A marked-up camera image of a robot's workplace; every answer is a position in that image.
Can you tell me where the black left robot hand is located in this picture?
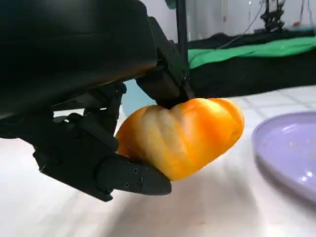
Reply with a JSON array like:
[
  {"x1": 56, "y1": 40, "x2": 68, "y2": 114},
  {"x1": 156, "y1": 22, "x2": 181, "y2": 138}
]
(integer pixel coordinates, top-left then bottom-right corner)
[{"x1": 0, "y1": 0, "x2": 196, "y2": 203}]

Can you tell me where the orange white toy bread roll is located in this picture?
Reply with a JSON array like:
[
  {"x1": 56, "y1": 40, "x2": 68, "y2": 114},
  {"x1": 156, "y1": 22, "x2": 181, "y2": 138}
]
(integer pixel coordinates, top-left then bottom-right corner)
[{"x1": 115, "y1": 97, "x2": 245, "y2": 182}]

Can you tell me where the black vertical pole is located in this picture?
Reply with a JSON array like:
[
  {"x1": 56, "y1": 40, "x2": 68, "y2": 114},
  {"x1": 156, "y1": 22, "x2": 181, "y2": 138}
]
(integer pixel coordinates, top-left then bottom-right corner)
[{"x1": 175, "y1": 0, "x2": 189, "y2": 61}]

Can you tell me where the green cloth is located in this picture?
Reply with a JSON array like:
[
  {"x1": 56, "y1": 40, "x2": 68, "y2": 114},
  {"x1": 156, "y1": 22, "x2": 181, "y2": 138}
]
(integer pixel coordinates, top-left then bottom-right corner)
[{"x1": 187, "y1": 36, "x2": 316, "y2": 70}]

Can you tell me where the black cloth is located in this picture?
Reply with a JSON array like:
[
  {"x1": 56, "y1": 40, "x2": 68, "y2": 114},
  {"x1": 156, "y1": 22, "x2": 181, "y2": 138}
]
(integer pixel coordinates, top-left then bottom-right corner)
[{"x1": 187, "y1": 30, "x2": 316, "y2": 99}]

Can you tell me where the lilac plate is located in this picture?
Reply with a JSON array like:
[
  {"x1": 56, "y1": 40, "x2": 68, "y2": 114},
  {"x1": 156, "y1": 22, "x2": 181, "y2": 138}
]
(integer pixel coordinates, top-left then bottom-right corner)
[{"x1": 251, "y1": 111, "x2": 316, "y2": 204}]

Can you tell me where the thin dark background cable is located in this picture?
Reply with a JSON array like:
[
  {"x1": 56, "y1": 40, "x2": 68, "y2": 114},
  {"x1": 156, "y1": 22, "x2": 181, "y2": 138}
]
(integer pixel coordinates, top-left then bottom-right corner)
[{"x1": 217, "y1": 3, "x2": 264, "y2": 49}]

